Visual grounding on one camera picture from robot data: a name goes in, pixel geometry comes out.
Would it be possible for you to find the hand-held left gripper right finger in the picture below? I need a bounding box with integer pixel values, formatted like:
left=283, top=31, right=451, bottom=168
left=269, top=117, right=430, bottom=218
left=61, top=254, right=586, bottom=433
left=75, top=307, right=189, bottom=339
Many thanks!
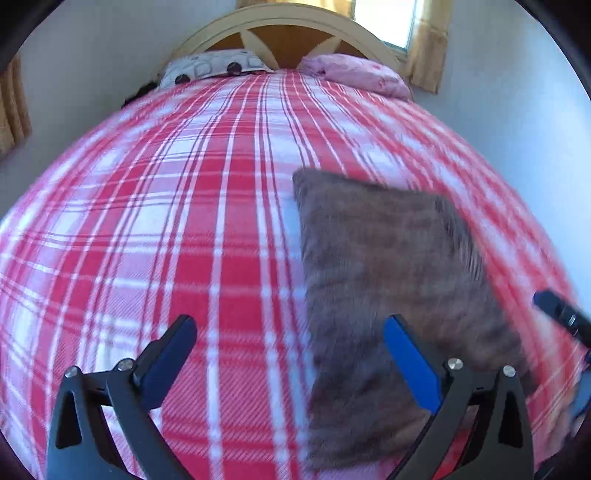
left=383, top=315, right=536, bottom=480

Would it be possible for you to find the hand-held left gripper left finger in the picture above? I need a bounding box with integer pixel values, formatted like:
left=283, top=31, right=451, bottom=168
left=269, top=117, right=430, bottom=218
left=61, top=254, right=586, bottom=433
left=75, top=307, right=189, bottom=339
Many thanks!
left=46, top=315, right=199, bottom=480

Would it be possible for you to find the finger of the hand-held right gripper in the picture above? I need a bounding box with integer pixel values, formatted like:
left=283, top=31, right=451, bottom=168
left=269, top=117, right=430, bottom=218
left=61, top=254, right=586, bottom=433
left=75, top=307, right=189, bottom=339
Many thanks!
left=533, top=290, right=591, bottom=347

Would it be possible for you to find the brown knitted garment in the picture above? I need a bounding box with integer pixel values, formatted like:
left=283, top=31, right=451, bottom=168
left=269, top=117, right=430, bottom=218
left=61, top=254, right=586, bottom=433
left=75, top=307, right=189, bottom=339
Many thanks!
left=293, top=168, right=539, bottom=472

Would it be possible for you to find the red plaid blanket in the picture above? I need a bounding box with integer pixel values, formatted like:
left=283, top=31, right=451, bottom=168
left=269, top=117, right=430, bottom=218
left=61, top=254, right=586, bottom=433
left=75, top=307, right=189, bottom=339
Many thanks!
left=0, top=69, right=589, bottom=480

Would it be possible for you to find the yellow curtain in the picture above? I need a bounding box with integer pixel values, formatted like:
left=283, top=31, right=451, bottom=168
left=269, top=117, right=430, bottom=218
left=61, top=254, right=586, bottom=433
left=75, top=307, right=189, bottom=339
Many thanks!
left=0, top=55, right=33, bottom=155
left=404, top=0, right=451, bottom=93

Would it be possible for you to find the pink pillow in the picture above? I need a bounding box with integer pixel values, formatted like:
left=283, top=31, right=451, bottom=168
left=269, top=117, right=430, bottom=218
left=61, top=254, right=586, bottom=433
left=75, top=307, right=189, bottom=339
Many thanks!
left=298, top=53, right=414, bottom=100

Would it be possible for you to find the grey patterned pillow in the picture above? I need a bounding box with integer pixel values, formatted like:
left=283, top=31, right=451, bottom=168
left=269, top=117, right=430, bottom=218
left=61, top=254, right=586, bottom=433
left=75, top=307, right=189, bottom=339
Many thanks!
left=159, top=48, right=275, bottom=88

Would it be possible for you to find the window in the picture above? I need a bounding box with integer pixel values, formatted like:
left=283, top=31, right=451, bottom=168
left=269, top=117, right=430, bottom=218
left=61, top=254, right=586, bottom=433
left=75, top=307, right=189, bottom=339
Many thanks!
left=353, top=0, right=423, bottom=54

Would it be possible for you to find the wooden bed headboard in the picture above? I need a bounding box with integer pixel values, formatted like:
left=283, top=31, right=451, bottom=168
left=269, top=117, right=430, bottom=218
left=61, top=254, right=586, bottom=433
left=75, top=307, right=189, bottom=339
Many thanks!
left=173, top=4, right=407, bottom=77

